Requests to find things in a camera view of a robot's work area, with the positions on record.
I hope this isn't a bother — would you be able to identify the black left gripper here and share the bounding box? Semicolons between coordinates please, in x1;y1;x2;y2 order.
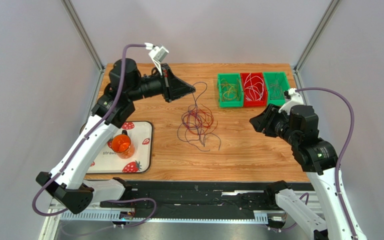
126;64;196;104

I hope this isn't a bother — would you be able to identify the white cable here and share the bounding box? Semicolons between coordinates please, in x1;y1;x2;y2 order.
243;73;266;102
244;73;267;100

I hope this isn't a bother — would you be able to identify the yellow cable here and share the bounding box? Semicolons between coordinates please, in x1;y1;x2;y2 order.
221;83;241;102

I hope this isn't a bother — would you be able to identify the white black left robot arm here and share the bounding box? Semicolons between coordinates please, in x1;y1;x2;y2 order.
36;58;196;214

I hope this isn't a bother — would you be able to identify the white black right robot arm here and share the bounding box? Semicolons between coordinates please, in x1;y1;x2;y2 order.
249;104;367;240

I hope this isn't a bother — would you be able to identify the red storage bin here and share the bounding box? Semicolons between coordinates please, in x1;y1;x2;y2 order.
239;72;268;108

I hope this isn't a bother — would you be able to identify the green storage bin right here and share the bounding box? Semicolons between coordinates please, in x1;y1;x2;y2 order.
263;71;290;106

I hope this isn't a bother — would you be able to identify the green storage bin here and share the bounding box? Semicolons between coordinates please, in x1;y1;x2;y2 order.
217;73;244;108
263;71;290;106

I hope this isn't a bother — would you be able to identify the green storage bin left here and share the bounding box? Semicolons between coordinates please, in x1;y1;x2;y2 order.
217;73;244;108

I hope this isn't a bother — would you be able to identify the orange transparent cup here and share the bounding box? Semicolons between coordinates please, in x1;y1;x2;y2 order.
110;129;135;159

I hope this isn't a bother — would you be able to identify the clear glass bowl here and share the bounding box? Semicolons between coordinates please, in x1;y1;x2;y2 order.
79;123;87;134

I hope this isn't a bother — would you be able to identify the white strawberry print tray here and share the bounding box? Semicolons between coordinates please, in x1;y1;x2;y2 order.
87;121;154;174

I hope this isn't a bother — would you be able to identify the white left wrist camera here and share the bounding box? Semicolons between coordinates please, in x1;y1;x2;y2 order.
144;42;170;74

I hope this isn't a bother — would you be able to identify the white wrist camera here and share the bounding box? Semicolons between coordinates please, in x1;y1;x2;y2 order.
278;88;304;115
144;42;170;74

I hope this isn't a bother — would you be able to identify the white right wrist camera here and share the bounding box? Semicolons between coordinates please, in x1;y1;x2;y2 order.
278;88;304;115

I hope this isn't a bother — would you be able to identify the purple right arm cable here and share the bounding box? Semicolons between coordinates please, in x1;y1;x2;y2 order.
268;87;359;240

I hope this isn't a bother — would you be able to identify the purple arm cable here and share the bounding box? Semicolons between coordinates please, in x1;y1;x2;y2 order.
268;87;359;240
32;43;158;229

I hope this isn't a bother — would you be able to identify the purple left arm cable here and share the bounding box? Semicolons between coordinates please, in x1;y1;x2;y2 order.
32;43;158;229

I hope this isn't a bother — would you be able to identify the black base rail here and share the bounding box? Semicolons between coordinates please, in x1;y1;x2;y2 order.
50;179;313;221

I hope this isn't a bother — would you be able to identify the aluminium frame post left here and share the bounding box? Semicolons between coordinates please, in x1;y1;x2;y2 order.
61;0;105;73

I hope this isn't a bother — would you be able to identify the aluminium frame post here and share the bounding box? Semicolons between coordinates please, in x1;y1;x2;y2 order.
61;0;105;73
294;0;342;72

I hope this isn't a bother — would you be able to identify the aluminium frame post right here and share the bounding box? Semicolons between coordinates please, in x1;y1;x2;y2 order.
294;0;342;72

